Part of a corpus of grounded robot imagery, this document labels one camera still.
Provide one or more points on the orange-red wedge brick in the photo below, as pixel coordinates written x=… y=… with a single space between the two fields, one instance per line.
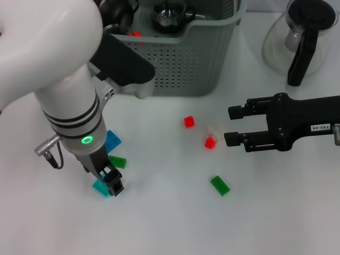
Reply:
x=136 y=34

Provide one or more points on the cyan square brick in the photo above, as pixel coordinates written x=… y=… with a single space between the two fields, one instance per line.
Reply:
x=100 y=188

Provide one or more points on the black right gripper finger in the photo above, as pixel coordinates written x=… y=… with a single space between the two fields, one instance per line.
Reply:
x=236 y=113
x=233 y=140

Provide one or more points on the white toy brick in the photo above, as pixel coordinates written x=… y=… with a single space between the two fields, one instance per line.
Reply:
x=215 y=129

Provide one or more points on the blue square brick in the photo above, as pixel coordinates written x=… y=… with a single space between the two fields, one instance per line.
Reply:
x=113 y=140

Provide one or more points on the grey perforated storage bin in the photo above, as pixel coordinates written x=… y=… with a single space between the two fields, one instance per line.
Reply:
x=186 y=66

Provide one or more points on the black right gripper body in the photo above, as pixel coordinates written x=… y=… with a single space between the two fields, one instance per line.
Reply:
x=297 y=118

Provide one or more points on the left wrist camera housing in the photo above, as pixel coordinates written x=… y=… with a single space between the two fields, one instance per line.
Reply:
x=122 y=66

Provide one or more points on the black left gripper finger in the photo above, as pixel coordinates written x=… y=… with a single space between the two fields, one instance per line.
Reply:
x=115 y=183

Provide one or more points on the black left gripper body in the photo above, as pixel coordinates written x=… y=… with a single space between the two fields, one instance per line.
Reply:
x=95 y=162

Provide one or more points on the green rectangular brick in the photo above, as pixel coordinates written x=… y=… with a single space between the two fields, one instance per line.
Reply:
x=220 y=186
x=119 y=161

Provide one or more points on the small red cube brick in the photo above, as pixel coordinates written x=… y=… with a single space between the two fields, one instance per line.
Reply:
x=189 y=122
x=210 y=143

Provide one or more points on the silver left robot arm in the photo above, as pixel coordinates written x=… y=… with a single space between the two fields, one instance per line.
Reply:
x=53 y=66

